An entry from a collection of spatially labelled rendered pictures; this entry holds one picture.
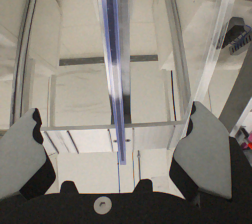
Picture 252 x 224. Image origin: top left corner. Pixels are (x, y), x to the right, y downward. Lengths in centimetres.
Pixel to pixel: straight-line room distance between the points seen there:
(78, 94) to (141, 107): 92
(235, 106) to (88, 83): 193
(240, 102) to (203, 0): 34
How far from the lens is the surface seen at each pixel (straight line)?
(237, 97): 41
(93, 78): 214
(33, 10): 93
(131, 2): 23
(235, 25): 68
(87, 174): 218
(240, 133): 46
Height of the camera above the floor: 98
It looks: 9 degrees down
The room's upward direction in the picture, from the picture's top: 177 degrees clockwise
